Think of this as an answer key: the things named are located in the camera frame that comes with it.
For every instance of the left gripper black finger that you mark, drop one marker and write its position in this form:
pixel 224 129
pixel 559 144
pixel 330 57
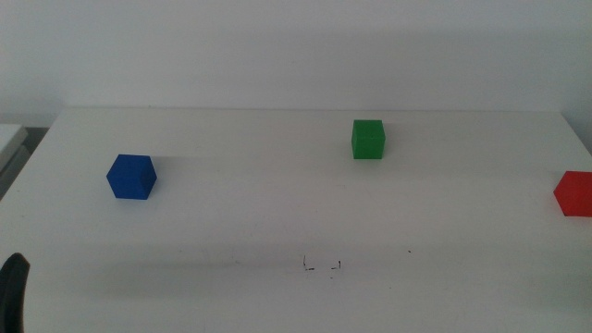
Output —
pixel 11 291

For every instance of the blue cube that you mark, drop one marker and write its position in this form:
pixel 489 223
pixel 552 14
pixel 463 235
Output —
pixel 131 178

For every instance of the green cube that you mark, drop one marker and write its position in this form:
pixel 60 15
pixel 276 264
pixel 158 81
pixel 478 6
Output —
pixel 368 141

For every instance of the red cube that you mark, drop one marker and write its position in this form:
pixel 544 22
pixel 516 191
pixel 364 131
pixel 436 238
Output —
pixel 575 194

